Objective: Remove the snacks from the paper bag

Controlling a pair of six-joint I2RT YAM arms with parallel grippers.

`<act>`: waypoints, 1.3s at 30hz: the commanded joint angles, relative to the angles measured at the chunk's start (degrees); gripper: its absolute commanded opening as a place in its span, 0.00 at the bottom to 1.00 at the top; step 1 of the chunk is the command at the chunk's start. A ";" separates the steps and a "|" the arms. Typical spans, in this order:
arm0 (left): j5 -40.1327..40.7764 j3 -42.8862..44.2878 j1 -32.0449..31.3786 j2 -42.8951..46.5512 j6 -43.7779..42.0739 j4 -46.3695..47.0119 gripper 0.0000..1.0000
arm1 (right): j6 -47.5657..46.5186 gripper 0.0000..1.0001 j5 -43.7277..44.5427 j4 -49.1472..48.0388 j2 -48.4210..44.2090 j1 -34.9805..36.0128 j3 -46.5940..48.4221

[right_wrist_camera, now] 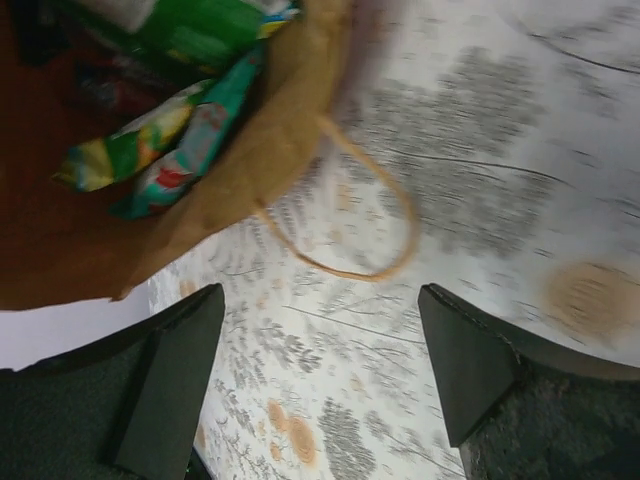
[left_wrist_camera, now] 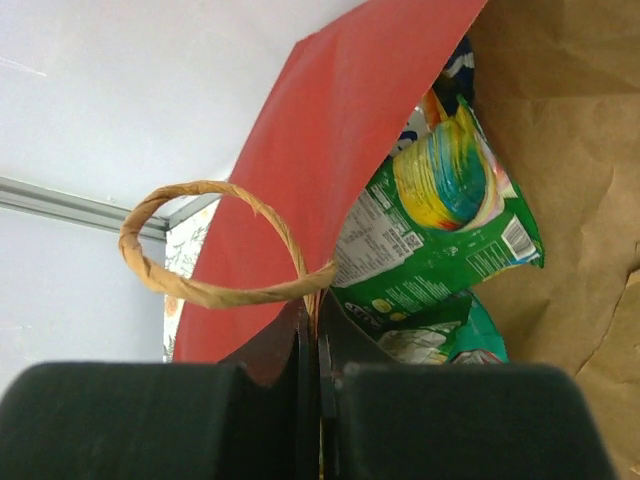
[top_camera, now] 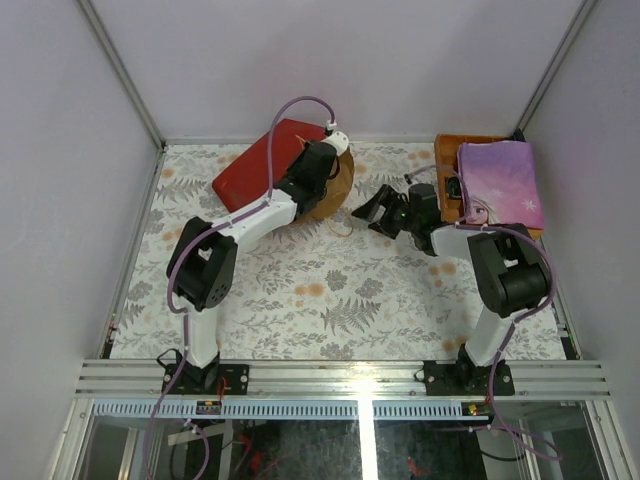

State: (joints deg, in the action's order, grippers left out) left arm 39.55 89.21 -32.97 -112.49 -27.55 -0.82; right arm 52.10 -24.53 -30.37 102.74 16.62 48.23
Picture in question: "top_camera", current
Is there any small black object in tray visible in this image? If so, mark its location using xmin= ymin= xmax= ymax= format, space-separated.
xmin=445 ymin=176 xmax=464 ymax=201

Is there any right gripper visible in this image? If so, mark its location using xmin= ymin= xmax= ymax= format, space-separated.
xmin=351 ymin=185 xmax=420 ymax=241

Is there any floral table mat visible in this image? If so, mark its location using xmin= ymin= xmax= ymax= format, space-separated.
xmin=107 ymin=142 xmax=569 ymax=361

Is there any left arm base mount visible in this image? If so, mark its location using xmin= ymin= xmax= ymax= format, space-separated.
xmin=156 ymin=349 xmax=250 ymax=397

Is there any aluminium front rail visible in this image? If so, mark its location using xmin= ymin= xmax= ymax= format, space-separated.
xmin=72 ymin=360 xmax=613 ymax=422

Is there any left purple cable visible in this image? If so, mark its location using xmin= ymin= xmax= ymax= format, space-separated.
xmin=142 ymin=96 xmax=339 ymax=480

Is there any red brown paper bag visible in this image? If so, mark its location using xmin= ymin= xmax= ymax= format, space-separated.
xmin=212 ymin=118 xmax=355 ymax=223

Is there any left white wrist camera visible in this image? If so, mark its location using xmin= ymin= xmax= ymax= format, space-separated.
xmin=322 ymin=119 xmax=350 ymax=157

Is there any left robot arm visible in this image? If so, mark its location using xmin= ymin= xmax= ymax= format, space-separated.
xmin=166 ymin=131 xmax=349 ymax=395

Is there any orange wooden tray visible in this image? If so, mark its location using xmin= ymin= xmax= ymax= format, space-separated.
xmin=434 ymin=133 xmax=544 ymax=239

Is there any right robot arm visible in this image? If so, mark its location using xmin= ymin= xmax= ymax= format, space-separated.
xmin=352 ymin=184 xmax=555 ymax=395

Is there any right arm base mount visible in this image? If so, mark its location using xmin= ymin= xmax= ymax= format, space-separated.
xmin=413 ymin=344 xmax=515 ymax=397

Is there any purple Frozen cloth bag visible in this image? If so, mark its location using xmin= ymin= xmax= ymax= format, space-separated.
xmin=457 ymin=140 xmax=544 ymax=230

